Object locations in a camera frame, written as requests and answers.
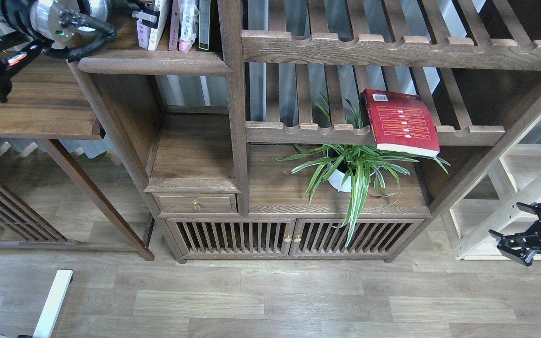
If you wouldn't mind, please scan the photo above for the white plant pot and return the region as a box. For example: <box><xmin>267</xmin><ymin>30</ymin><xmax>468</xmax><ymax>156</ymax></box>
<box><xmin>328</xmin><ymin>162</ymin><xmax>376</xmax><ymax>192</ymax></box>

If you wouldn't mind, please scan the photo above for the green spider plant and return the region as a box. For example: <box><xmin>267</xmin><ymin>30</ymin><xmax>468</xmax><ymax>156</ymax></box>
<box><xmin>275</xmin><ymin>93</ymin><xmax>450</xmax><ymax>247</ymax></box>

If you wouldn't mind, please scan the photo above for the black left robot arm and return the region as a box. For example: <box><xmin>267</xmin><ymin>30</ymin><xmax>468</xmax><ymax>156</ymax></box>
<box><xmin>0</xmin><ymin>0</ymin><xmax>161</xmax><ymax>103</ymax></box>

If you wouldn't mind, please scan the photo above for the mauve upright book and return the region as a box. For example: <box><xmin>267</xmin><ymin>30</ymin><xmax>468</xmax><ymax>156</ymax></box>
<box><xmin>168</xmin><ymin>0</ymin><xmax>180</xmax><ymax>51</ymax></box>

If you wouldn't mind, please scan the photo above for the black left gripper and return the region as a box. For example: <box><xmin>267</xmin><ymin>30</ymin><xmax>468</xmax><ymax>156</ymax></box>
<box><xmin>30</xmin><ymin>0</ymin><xmax>160</xmax><ymax>47</ymax></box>

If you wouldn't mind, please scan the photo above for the white metal leg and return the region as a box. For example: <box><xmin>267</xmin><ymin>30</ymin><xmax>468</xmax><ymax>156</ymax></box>
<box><xmin>32</xmin><ymin>269</ymin><xmax>73</xmax><ymax>338</ymax></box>

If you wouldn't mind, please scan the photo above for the light wooden shelf unit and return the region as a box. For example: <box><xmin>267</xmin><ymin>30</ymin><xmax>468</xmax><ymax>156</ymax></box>
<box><xmin>440</xmin><ymin>96</ymin><xmax>541</xmax><ymax>261</ymax></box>

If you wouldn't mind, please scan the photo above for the dark wooden bookshelf cabinet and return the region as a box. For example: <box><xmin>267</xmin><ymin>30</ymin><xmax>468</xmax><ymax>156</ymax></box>
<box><xmin>71</xmin><ymin>0</ymin><xmax>541</xmax><ymax>263</ymax></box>

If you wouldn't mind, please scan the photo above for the white pale purple book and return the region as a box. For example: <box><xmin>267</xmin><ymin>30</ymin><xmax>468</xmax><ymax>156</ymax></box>
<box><xmin>137</xmin><ymin>19</ymin><xmax>152</xmax><ymax>50</ymax></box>

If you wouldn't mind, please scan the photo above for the red book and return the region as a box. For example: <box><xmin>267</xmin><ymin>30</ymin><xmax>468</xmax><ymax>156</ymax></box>
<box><xmin>363</xmin><ymin>88</ymin><xmax>440</xmax><ymax>157</ymax></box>

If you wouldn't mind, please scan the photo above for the dark green upright book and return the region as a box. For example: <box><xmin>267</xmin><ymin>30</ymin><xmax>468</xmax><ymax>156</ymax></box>
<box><xmin>198</xmin><ymin>0</ymin><xmax>212</xmax><ymax>51</ymax></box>

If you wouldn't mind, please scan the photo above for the yellow green cover book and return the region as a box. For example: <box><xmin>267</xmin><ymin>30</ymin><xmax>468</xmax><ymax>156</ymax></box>
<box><xmin>147</xmin><ymin>0</ymin><xmax>172</xmax><ymax>51</ymax></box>

